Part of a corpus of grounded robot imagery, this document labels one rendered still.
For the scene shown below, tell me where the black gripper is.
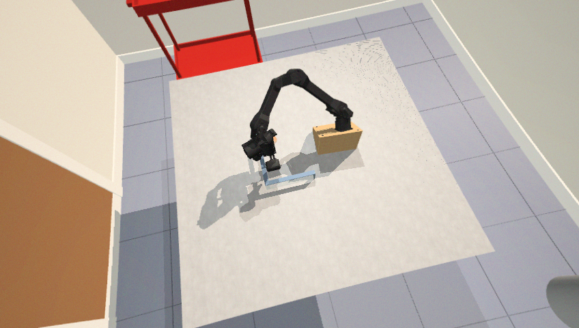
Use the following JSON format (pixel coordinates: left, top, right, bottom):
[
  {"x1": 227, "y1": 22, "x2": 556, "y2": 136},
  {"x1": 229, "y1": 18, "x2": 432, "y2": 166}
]
[{"x1": 262, "y1": 145, "x2": 281, "y2": 172}]

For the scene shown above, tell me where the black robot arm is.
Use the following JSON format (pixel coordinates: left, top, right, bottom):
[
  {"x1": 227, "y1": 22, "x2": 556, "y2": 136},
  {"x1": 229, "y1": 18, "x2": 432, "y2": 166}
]
[{"x1": 242, "y1": 68, "x2": 353, "y2": 161}]

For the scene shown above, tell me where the clear blue l-shaped low wall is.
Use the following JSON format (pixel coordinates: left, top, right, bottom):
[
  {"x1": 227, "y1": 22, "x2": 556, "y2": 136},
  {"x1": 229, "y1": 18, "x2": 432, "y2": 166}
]
[{"x1": 260, "y1": 156, "x2": 315, "y2": 186}]

